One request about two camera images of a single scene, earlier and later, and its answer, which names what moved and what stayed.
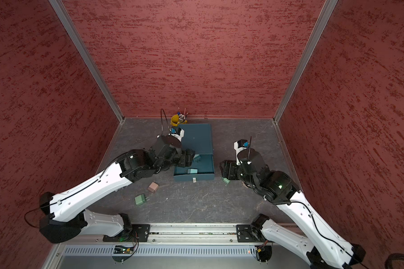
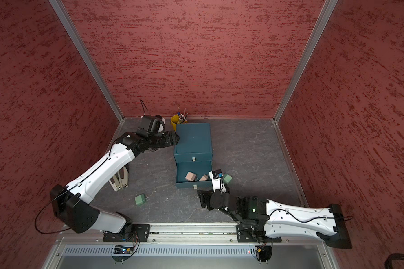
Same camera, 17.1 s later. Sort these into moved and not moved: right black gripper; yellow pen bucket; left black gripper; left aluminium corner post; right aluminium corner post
Moved: left black gripper; right black gripper
Not moved: left aluminium corner post; right aluminium corner post; yellow pen bucket
